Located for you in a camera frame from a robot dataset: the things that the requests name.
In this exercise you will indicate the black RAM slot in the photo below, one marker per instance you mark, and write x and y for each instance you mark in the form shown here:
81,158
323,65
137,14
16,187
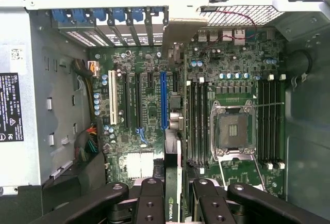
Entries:
206,123
275,120
194,123
261,120

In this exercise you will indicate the white expansion slot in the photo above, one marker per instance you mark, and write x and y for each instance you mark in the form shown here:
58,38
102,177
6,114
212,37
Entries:
112,97

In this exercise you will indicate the CPU socket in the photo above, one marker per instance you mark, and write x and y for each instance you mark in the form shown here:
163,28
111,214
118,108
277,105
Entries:
233,128

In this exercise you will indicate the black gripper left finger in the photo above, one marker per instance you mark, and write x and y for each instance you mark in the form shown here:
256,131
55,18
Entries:
150,203

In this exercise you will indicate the blue expansion slot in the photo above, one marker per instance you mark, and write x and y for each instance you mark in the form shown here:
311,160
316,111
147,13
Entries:
164,100

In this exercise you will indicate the metal socket cover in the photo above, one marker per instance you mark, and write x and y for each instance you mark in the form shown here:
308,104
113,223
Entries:
258,172

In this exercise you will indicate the RAM slot with white clips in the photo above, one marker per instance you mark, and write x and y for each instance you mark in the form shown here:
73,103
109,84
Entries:
189,123
280,120
269,120
200,123

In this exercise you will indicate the black open PC case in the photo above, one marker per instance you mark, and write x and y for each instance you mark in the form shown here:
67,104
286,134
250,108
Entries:
306,131

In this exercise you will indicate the green motherboard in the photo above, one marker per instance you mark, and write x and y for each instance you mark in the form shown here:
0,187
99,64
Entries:
152,105

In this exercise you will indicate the black plastic shroud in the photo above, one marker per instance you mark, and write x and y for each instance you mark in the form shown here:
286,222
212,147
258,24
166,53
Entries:
77,177

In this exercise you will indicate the socket locking lever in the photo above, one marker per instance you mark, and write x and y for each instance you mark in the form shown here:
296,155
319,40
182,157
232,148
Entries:
270,104

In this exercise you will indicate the grey power supply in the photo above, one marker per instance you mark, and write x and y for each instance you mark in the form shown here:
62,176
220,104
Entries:
51,105

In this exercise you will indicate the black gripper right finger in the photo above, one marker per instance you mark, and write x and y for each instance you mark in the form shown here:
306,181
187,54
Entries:
214,208

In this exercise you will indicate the silver chipset heatsink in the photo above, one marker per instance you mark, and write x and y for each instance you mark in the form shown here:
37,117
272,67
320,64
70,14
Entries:
140,164

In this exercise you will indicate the short black expansion slot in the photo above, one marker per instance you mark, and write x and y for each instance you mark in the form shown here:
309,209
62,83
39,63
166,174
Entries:
175,82
150,80

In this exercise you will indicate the long black expansion slot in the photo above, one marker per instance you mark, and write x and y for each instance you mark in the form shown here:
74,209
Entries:
126,100
138,100

